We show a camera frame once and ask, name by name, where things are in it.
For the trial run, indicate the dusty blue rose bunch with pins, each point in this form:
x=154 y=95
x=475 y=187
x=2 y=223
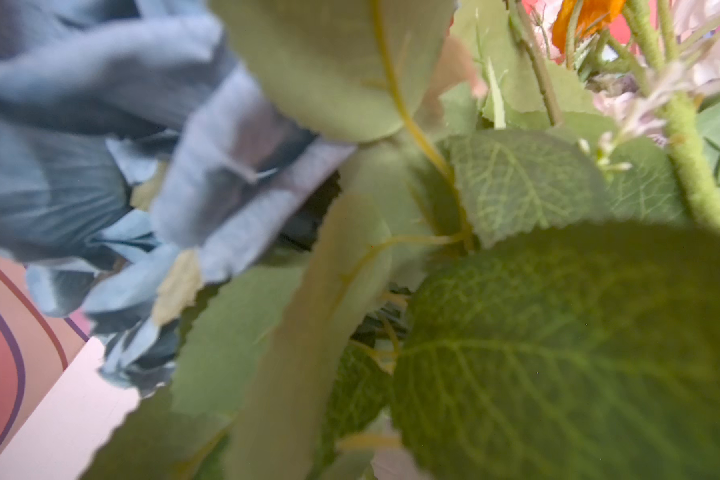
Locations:
x=129 y=132

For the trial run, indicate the orange gerbera flower stem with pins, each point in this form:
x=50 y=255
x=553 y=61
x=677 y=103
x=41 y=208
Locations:
x=593 y=16

